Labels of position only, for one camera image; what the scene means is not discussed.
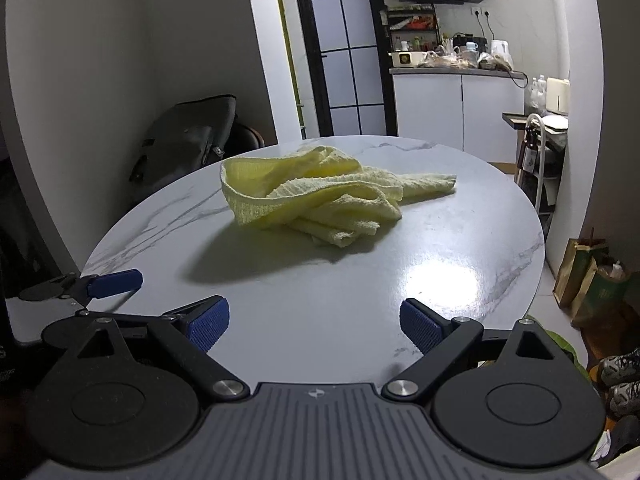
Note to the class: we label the white kitchen base cabinet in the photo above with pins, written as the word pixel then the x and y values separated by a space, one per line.
pixel 430 105

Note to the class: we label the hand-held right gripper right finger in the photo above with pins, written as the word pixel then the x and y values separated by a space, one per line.
pixel 420 327

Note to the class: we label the clear plastic bottle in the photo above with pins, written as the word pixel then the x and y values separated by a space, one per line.
pixel 536 92

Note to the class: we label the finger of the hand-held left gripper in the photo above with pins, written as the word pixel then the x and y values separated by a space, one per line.
pixel 115 282

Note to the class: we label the black framed glass door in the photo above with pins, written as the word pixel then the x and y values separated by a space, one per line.
pixel 350 60

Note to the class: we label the dark glass bottle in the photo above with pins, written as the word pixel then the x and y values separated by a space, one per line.
pixel 528 152

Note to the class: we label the black countertop appliance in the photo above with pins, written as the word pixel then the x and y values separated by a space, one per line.
pixel 470 41

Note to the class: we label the grey sneaker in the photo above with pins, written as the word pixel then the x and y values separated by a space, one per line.
pixel 620 365
pixel 625 397

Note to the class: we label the yellow towel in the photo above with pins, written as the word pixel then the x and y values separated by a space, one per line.
pixel 310 195

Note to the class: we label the dark wooden chair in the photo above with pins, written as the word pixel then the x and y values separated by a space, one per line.
pixel 248 135

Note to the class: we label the cream plastic container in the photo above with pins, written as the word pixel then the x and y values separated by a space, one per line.
pixel 557 95

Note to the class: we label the white kettle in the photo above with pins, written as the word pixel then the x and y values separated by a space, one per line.
pixel 501 52

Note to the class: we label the wall outlet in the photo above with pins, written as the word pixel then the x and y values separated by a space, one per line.
pixel 482 11

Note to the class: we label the green printed paper bag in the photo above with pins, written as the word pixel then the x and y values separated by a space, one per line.
pixel 602 295

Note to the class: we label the black spice rack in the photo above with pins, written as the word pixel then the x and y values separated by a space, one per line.
pixel 415 22

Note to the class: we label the clear plastic bag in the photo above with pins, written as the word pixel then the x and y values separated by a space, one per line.
pixel 450 60

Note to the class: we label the brown paper bag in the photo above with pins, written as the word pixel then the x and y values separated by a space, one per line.
pixel 575 270

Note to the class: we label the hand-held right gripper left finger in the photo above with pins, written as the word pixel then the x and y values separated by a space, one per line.
pixel 210 322

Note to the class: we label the storage trolley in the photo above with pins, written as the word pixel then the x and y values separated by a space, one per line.
pixel 547 160

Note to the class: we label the white electric pot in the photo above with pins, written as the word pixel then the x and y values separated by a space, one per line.
pixel 405 58

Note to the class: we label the grey backpack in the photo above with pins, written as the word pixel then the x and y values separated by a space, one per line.
pixel 185 135

